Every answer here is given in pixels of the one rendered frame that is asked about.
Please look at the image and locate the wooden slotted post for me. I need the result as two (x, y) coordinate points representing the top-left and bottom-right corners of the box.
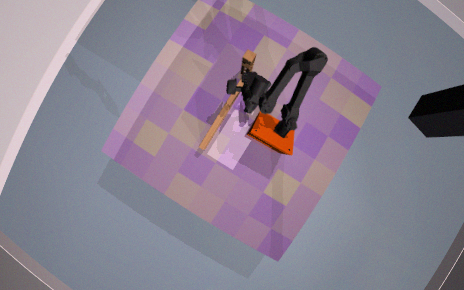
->
(241, 50), (257, 75)

